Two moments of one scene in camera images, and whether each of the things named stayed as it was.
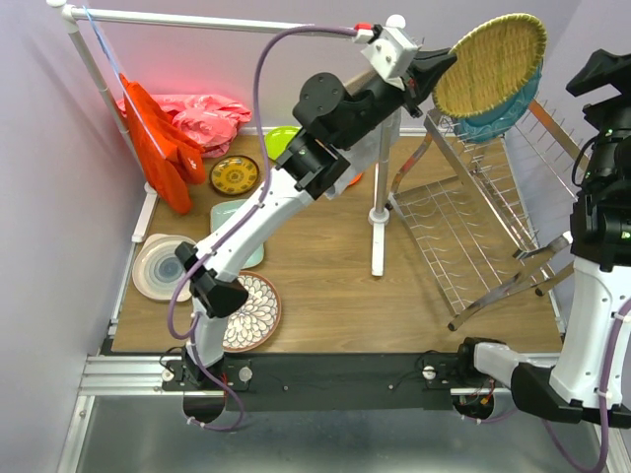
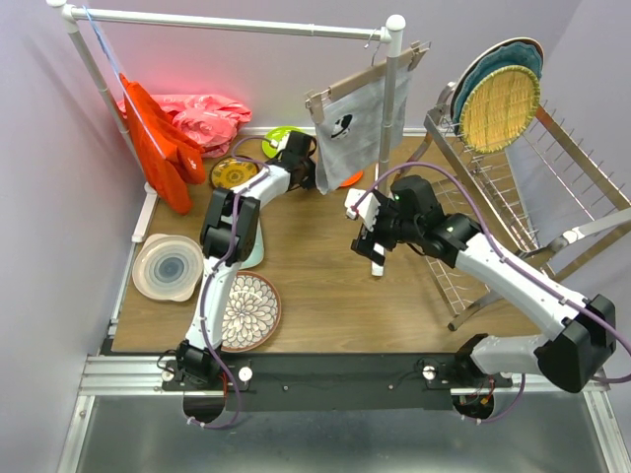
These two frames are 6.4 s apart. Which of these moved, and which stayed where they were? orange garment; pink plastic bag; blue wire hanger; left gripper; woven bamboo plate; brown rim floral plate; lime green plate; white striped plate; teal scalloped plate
Moved: woven bamboo plate; left gripper; teal scalloped plate
Stayed: brown rim floral plate; orange garment; blue wire hanger; white striped plate; pink plastic bag; lime green plate
